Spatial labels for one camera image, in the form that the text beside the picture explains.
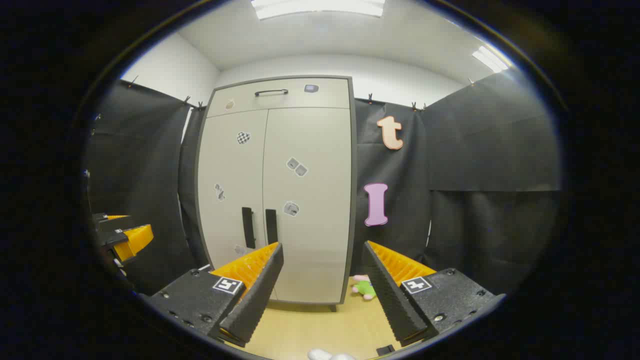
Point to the green and pink plush toy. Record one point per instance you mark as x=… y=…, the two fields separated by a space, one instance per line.
x=365 y=289

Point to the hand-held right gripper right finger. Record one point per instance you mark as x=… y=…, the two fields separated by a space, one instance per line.
x=392 y=300

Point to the small ceiling light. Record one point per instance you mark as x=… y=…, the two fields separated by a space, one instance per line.
x=490 y=59

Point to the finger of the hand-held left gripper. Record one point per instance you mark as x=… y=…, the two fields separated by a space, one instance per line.
x=135 y=239
x=112 y=222

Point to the grey cabinet door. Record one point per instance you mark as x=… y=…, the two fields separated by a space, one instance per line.
x=230 y=170
x=315 y=240

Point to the grey cabinet drawer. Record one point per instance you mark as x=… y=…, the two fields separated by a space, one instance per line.
x=280 y=105

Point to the grey double-door shoe cabinet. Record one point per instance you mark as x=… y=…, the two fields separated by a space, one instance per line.
x=353 y=200

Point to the white rounded object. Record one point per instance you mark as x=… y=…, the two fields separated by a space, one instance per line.
x=325 y=355

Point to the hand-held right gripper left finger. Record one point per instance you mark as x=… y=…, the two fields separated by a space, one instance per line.
x=255 y=300

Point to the long ceiling light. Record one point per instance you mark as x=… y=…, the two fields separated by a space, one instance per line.
x=320 y=7

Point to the black backdrop cloth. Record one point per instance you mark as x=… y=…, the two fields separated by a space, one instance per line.
x=480 y=150

